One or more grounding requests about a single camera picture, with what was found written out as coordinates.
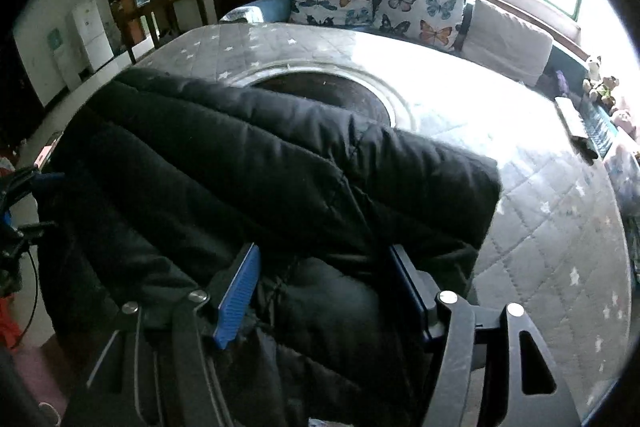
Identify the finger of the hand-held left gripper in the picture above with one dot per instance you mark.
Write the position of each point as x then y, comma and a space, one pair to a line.
30, 232
47, 179

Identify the round metal stove plate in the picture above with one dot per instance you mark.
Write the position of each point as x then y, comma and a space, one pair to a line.
325, 97

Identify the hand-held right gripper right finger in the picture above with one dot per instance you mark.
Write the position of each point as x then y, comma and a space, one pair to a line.
417, 292

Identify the blue sofa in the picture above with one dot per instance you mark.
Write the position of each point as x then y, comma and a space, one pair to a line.
270, 4

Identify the pink plush toy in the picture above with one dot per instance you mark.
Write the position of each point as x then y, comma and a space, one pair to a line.
625, 119

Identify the white plush toy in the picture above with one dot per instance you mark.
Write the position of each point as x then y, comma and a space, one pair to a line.
593, 67

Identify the black puffer jacket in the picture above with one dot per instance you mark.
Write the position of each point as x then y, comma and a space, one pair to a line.
200, 187

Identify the grey remote control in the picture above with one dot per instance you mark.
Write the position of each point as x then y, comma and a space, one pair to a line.
570, 117

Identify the white water dispenser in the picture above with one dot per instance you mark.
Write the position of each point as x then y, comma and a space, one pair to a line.
62, 57

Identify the grey quilted star table cover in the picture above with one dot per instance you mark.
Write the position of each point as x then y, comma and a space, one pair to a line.
540, 217

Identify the red plastic stool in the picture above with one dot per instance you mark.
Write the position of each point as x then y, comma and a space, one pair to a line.
7, 324

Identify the pink floor mat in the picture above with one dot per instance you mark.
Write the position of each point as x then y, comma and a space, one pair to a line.
40, 377

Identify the plain grey cushion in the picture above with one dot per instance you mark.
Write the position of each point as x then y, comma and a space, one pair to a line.
507, 39

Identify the small pink box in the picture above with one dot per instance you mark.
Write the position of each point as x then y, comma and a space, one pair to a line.
49, 149

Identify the white cabinet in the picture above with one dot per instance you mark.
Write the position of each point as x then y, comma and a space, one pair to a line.
90, 32

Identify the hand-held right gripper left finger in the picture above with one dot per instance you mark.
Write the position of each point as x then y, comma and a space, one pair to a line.
237, 297

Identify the brown plush bear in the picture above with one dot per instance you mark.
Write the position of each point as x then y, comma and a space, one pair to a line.
605, 92

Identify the black ribbed box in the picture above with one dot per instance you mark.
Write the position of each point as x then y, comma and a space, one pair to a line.
597, 132

